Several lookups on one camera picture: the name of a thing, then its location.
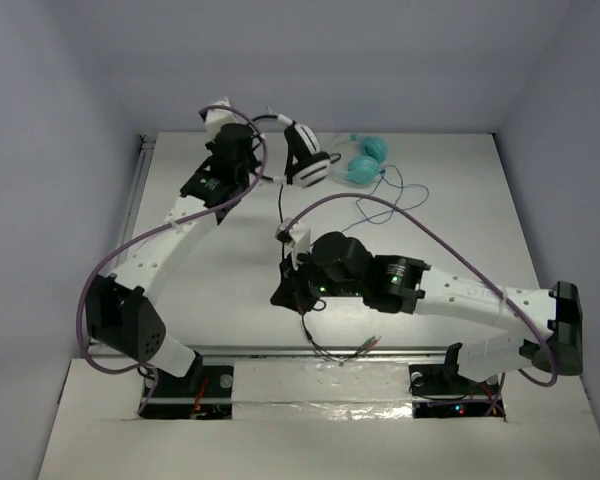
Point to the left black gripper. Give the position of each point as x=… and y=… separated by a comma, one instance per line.
x=245, y=151

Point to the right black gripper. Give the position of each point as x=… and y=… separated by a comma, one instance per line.
x=290, y=290

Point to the black and white headphones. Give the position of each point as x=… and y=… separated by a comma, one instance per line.
x=307, y=163

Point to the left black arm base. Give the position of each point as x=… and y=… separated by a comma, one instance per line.
x=207, y=397

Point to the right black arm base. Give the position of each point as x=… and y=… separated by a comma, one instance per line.
x=437, y=394

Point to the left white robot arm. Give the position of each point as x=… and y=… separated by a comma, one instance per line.
x=121, y=306

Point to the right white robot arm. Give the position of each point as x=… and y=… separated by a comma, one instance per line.
x=538, y=328

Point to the teal headphones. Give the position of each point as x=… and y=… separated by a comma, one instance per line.
x=366, y=165

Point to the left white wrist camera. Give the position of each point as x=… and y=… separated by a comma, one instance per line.
x=215, y=119

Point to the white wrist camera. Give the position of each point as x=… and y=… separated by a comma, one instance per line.
x=295, y=238
x=215, y=119

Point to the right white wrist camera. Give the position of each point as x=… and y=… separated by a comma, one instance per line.
x=295, y=238

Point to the aluminium rail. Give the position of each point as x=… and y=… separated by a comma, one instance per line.
x=100, y=351

